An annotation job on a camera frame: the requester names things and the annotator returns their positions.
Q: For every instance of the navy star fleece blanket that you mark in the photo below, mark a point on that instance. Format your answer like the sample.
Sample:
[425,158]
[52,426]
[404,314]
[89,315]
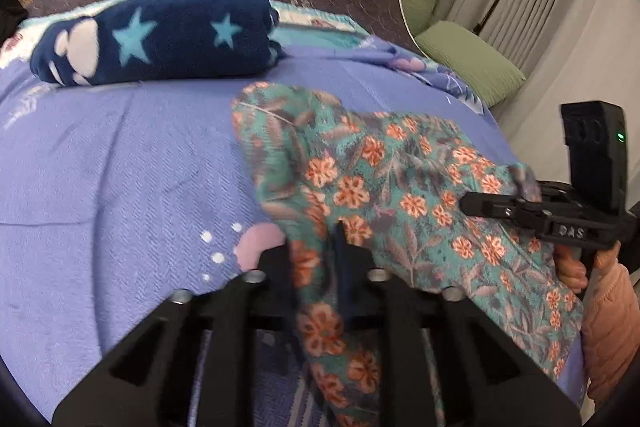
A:
[165,39]

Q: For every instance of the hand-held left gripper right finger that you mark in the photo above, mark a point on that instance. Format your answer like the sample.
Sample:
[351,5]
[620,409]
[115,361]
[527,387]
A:
[341,259]

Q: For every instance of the person's right hand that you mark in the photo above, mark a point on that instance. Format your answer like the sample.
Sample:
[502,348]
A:
[572,269]

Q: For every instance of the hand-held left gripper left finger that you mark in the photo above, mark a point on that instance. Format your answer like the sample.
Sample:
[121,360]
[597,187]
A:
[275,269]

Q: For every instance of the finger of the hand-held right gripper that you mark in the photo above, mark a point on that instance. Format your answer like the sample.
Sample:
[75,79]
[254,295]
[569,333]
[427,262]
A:
[500,208]

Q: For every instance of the teal floral garment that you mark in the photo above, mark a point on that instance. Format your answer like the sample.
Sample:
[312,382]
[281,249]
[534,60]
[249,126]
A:
[400,187]

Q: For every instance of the person's right forearm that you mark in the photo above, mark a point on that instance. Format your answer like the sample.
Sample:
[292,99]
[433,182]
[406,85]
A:
[607,322]

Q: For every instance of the large green pillow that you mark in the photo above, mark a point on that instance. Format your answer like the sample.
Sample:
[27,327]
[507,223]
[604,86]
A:
[470,62]

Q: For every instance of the blue printed blanket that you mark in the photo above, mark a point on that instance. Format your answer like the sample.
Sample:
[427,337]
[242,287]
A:
[125,167]

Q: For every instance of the black garment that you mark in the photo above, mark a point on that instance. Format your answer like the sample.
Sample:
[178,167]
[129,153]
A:
[10,12]

